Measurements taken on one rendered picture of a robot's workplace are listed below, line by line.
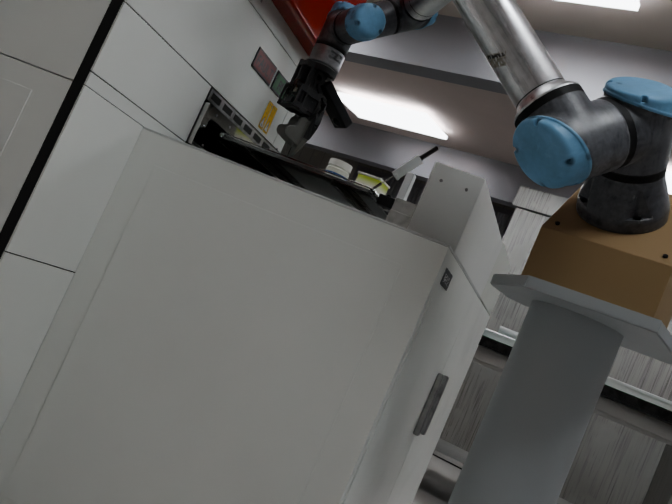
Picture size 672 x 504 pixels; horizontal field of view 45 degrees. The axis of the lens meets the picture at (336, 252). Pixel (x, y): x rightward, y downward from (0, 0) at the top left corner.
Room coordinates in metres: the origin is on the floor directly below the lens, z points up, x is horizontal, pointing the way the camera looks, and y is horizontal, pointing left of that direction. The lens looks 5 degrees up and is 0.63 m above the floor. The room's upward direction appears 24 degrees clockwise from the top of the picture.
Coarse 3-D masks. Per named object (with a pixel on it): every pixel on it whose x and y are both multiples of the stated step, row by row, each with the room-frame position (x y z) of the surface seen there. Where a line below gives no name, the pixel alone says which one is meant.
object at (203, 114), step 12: (204, 108) 1.66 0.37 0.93; (216, 108) 1.69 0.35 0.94; (204, 120) 1.67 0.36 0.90; (216, 120) 1.71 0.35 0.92; (228, 120) 1.75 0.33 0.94; (192, 132) 1.66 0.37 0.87; (228, 132) 1.78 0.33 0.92; (240, 132) 1.83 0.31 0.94; (192, 144) 1.66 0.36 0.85; (204, 144) 1.71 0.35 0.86
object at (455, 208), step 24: (432, 192) 1.39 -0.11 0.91; (456, 192) 1.38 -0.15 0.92; (480, 192) 1.37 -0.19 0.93; (432, 216) 1.39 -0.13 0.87; (456, 216) 1.38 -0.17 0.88; (480, 216) 1.46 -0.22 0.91; (456, 240) 1.37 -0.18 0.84; (480, 240) 1.57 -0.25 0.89; (480, 264) 1.69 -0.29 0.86; (480, 288) 1.83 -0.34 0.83
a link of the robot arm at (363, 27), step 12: (384, 0) 1.69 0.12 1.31; (348, 12) 1.66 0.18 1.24; (360, 12) 1.63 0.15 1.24; (372, 12) 1.64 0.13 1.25; (384, 12) 1.67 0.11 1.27; (336, 24) 1.71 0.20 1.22; (348, 24) 1.66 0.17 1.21; (360, 24) 1.63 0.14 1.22; (372, 24) 1.64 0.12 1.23; (384, 24) 1.65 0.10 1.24; (396, 24) 1.69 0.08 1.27; (336, 36) 1.73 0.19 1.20; (348, 36) 1.69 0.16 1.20; (360, 36) 1.66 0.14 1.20; (372, 36) 1.65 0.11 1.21; (384, 36) 1.71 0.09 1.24
